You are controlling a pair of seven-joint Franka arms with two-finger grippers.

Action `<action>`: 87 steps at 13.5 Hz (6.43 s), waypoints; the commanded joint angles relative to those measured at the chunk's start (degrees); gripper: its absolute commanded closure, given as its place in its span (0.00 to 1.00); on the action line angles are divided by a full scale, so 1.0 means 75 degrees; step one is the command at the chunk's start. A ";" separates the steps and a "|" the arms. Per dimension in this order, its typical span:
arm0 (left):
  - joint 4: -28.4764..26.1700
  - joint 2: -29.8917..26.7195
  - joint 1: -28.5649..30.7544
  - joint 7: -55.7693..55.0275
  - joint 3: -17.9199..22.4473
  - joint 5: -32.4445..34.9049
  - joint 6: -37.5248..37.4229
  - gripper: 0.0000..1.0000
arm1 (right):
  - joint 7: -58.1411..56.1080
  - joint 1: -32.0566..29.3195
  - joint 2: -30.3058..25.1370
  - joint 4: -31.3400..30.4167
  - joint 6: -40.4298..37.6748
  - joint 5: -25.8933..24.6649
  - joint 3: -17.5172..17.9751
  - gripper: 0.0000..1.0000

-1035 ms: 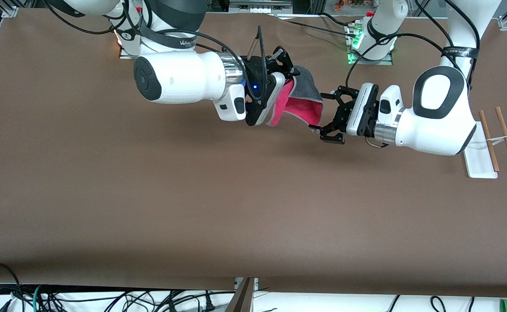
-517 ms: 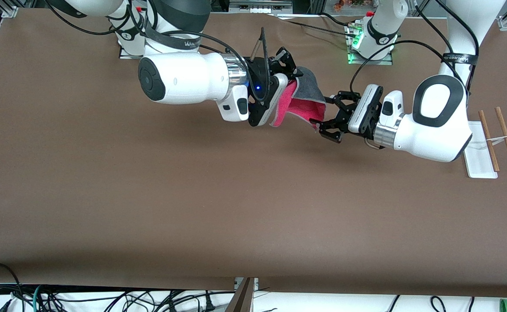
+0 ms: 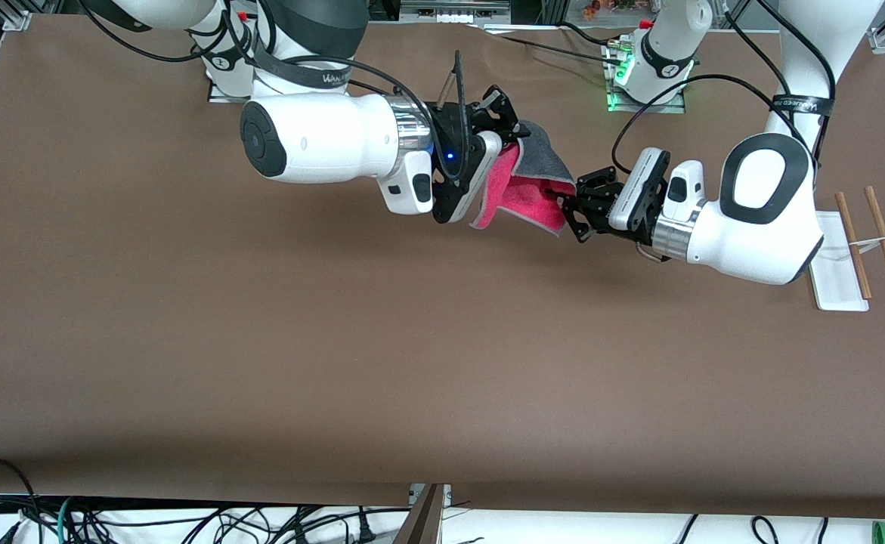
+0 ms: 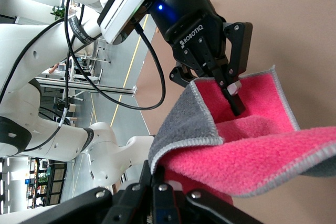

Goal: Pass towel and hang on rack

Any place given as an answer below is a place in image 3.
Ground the pink and grey towel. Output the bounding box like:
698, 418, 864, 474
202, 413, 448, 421
469, 119, 578, 237

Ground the white power strip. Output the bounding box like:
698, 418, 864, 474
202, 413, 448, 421
400, 0, 512, 25

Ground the long black table cable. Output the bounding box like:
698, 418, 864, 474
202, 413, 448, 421
480, 21, 628, 70

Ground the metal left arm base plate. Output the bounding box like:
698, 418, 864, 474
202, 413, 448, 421
606, 39, 687, 115

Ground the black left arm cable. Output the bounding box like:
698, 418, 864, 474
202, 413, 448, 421
611, 0, 837, 176

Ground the brown metal post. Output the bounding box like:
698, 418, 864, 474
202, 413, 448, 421
395, 484, 444, 544

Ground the thick black looped cable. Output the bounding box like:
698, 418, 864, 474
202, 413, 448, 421
0, 456, 44, 544

